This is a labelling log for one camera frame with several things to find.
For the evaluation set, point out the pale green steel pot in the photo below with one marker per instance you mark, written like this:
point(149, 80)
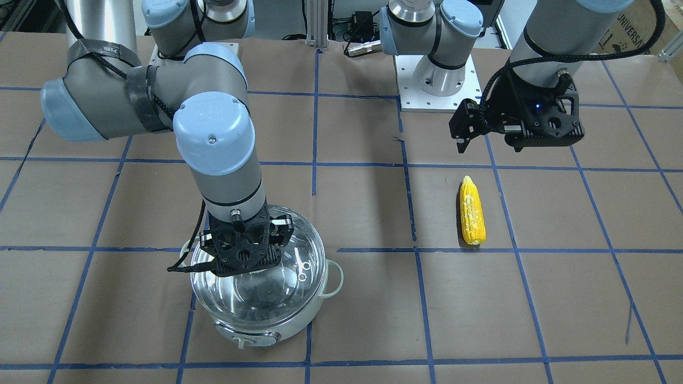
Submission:
point(264, 298)

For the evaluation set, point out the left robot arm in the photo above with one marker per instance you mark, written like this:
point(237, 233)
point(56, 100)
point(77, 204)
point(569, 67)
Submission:
point(558, 34)

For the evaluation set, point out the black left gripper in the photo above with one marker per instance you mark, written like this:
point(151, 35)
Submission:
point(501, 114)

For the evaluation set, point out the glass pot lid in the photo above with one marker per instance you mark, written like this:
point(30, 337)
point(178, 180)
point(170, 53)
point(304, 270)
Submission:
point(259, 266)

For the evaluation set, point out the cardboard box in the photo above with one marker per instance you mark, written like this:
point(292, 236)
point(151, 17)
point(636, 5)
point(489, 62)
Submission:
point(634, 27)

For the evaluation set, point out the yellow corn cob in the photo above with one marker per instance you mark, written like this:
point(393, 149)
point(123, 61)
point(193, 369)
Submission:
point(472, 218)

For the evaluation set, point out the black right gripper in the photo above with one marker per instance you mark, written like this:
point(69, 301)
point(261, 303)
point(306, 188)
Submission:
point(283, 225)

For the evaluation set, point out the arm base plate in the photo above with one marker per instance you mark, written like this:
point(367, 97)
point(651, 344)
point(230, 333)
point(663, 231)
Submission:
point(425, 87)

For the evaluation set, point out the aluminium frame post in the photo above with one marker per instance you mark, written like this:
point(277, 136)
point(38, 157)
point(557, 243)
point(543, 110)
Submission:
point(318, 21)

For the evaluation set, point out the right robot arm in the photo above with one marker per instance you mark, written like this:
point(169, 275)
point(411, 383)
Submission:
point(200, 95)

